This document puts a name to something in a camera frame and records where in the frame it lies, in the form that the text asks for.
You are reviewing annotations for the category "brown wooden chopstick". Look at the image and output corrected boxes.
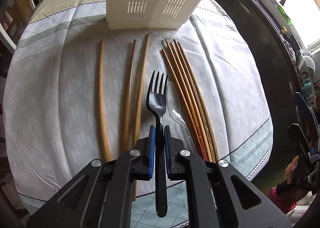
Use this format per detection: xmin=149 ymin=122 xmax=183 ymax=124
xmin=131 ymin=33 xmax=150 ymax=202

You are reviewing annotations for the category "person's right hand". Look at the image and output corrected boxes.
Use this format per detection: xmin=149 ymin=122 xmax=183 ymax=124
xmin=285 ymin=156 xmax=299 ymax=184

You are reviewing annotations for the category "clear plastic spoon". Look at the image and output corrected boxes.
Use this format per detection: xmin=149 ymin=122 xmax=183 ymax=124
xmin=167 ymin=81 xmax=196 ymax=152

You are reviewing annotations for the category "grey patterned tablecloth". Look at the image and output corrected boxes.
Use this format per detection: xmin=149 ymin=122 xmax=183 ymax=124
xmin=3 ymin=0 xmax=273 ymax=213

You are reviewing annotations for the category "light wooden chopstick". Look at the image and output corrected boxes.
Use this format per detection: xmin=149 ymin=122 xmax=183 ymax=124
xmin=98 ymin=39 xmax=111 ymax=162

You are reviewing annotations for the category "black plastic fork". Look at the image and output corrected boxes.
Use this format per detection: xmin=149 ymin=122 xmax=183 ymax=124
xmin=146 ymin=72 xmax=168 ymax=218

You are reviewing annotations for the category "dark wooden chopstick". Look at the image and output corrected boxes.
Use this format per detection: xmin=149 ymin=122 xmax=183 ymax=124
xmin=121 ymin=39 xmax=137 ymax=152

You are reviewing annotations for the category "bamboo chopstick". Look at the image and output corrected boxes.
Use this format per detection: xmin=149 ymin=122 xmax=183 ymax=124
xmin=174 ymin=39 xmax=219 ymax=163
xmin=170 ymin=39 xmax=216 ymax=163
xmin=165 ymin=39 xmax=214 ymax=162
xmin=160 ymin=49 xmax=207 ymax=159

